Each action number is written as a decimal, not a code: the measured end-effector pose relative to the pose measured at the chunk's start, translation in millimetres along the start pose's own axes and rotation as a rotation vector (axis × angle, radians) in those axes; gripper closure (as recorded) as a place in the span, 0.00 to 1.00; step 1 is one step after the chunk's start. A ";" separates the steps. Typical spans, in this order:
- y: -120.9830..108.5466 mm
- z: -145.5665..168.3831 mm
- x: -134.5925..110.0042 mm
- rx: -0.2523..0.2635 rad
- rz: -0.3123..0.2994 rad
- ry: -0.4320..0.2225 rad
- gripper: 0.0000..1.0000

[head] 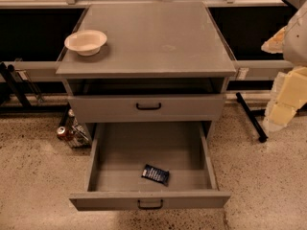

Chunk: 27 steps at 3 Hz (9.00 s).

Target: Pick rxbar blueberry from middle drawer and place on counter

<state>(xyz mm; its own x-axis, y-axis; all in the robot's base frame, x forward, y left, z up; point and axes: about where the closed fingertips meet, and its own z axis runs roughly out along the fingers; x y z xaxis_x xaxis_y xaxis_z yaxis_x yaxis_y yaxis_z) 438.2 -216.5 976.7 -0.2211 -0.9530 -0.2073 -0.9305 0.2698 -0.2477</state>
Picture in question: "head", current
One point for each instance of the open grey drawer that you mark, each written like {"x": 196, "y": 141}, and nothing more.
{"x": 120, "y": 152}

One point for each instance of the red soda can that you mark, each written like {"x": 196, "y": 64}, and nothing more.
{"x": 61, "y": 132}

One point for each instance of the black upper drawer handle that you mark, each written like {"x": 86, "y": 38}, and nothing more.
{"x": 142, "y": 107}

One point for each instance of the black table leg right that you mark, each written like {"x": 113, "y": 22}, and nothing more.
{"x": 252, "y": 114}

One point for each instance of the dark blue snack bar wrapper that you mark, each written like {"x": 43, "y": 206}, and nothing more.
{"x": 156, "y": 174}

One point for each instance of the black lower drawer handle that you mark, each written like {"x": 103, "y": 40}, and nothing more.
{"x": 150, "y": 205}

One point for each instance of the white bowl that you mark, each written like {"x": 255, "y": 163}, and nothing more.
{"x": 86, "y": 42}

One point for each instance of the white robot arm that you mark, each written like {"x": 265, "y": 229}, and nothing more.
{"x": 295, "y": 39}

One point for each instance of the black stand left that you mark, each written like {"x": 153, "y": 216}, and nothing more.
{"x": 7, "y": 76}

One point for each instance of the grey drawer cabinet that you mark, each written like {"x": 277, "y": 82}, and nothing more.
{"x": 161, "y": 48}

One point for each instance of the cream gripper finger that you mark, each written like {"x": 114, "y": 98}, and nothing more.
{"x": 274, "y": 45}
{"x": 288, "y": 95}

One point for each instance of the dark bottle on floor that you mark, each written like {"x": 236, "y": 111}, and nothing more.
{"x": 70, "y": 119}

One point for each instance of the closed grey drawer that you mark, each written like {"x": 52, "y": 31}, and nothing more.
{"x": 113, "y": 109}

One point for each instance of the black drawer handle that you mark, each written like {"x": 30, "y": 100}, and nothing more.
{"x": 150, "y": 205}
{"x": 142, "y": 107}

